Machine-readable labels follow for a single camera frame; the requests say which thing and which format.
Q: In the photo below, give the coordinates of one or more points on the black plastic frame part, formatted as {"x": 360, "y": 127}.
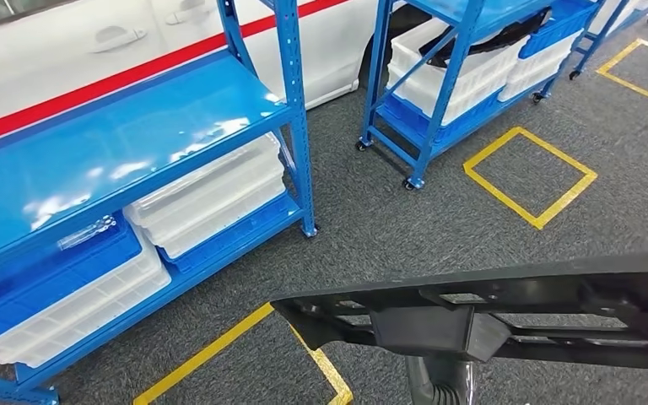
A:
{"x": 430, "y": 330}

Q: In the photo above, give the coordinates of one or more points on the yellow floor tape square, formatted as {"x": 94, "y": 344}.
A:
{"x": 206, "y": 352}
{"x": 559, "y": 153}

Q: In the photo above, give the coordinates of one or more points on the blue metal shelf rack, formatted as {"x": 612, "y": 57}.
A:
{"x": 106, "y": 140}

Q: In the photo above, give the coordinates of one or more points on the blue wheeled shelf rack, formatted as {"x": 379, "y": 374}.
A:
{"x": 451, "y": 72}
{"x": 591, "y": 39}

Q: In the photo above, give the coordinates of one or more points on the white car with red stripe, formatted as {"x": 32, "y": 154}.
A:
{"x": 78, "y": 56}

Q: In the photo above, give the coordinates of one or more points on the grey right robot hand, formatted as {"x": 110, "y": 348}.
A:
{"x": 441, "y": 386}

